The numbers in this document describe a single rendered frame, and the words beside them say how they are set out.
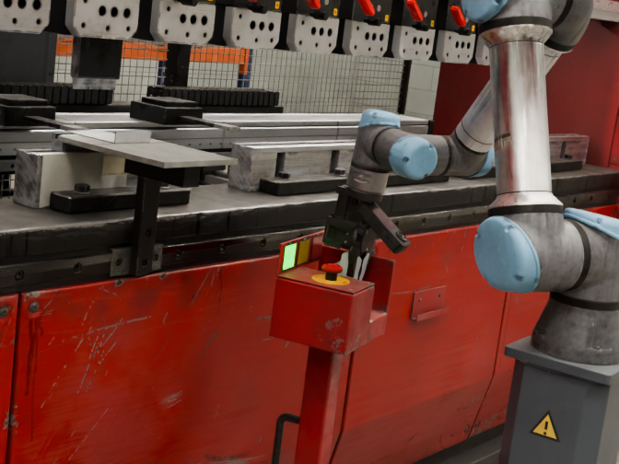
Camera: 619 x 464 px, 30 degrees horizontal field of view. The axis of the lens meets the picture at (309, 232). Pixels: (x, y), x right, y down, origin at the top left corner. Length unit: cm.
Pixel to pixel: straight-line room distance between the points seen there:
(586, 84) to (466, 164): 180
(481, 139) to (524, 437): 54
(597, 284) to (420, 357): 115
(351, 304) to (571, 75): 201
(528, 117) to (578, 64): 212
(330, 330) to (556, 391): 45
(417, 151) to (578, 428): 56
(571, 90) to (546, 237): 218
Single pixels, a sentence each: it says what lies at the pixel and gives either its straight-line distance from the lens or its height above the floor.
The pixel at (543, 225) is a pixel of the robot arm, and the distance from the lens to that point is 178.
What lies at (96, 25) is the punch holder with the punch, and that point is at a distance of 206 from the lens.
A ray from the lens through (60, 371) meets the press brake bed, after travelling 202.
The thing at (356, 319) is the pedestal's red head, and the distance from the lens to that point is 212.
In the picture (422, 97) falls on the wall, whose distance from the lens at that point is 1048.
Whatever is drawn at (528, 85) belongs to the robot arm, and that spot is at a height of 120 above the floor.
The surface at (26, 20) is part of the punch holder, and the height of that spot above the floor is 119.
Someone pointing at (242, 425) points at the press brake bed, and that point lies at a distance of 244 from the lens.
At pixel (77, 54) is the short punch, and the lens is 209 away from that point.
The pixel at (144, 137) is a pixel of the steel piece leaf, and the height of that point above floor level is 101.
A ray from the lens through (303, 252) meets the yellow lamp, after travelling 222.
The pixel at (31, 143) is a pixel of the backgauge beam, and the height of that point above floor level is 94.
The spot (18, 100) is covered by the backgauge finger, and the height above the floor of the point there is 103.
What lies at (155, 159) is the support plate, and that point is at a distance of 190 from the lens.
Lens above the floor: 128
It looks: 11 degrees down
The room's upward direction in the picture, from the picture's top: 7 degrees clockwise
